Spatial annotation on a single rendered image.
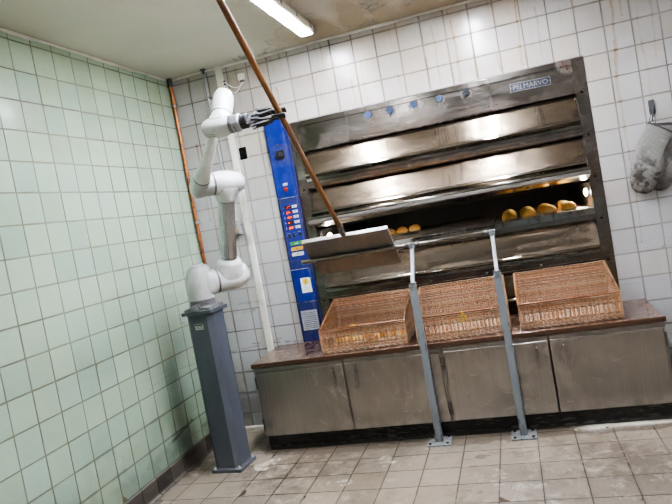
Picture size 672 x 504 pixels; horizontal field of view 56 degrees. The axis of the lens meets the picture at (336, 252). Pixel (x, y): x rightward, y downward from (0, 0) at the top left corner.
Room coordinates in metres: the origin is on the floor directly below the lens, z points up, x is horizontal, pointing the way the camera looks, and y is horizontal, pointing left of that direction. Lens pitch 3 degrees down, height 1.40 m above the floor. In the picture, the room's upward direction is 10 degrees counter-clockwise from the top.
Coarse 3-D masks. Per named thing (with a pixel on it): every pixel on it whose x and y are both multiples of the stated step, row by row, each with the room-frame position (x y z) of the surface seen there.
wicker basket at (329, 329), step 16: (336, 304) 4.31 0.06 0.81; (368, 304) 4.25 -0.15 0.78; (384, 304) 4.21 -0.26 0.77; (336, 320) 4.28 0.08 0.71; (352, 320) 4.25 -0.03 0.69; (368, 320) 4.22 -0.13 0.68; (384, 320) 4.19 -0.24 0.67; (400, 320) 3.74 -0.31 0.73; (320, 336) 3.88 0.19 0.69; (336, 336) 3.85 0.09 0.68; (352, 336) 3.83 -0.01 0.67; (400, 336) 3.94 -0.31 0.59; (336, 352) 3.86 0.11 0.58
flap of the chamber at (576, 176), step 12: (540, 180) 3.81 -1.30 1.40; (552, 180) 3.79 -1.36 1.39; (564, 180) 3.85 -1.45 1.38; (576, 180) 3.91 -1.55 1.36; (468, 192) 3.93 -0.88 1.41; (480, 192) 3.91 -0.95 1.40; (492, 192) 3.93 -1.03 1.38; (504, 192) 3.99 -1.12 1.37; (408, 204) 4.04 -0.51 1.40; (420, 204) 4.02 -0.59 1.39; (432, 204) 4.08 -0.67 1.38; (444, 204) 4.15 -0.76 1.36; (348, 216) 4.15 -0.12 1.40; (360, 216) 4.18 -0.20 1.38; (372, 216) 4.25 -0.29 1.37
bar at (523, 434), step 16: (432, 240) 3.78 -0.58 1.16; (448, 240) 3.76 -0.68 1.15; (336, 256) 3.95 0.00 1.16; (352, 256) 3.93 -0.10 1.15; (496, 256) 3.56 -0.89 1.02; (496, 272) 3.47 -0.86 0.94; (416, 288) 3.61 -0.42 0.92; (496, 288) 3.47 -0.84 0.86; (416, 304) 3.60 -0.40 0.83; (416, 320) 3.60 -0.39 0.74; (512, 352) 3.46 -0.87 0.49; (512, 368) 3.47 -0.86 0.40; (432, 384) 3.60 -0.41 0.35; (512, 384) 3.47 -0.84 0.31; (432, 400) 3.60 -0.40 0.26; (432, 416) 3.60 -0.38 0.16; (512, 432) 3.54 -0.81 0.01; (528, 432) 3.50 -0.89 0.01
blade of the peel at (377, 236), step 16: (304, 240) 3.91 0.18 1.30; (320, 240) 3.87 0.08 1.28; (336, 240) 3.86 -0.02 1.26; (352, 240) 3.85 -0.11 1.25; (368, 240) 3.84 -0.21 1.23; (384, 240) 3.84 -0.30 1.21; (320, 256) 4.00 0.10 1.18; (368, 256) 3.97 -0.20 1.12; (384, 256) 3.97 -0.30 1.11; (320, 272) 4.14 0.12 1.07; (336, 272) 4.13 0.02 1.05
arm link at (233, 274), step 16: (224, 176) 3.65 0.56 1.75; (240, 176) 3.71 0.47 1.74; (224, 192) 3.66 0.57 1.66; (224, 208) 3.72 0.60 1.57; (224, 224) 3.76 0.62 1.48; (224, 240) 3.79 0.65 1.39; (224, 256) 3.83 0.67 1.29; (224, 272) 3.83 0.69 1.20; (240, 272) 3.87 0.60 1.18; (224, 288) 3.85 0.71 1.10
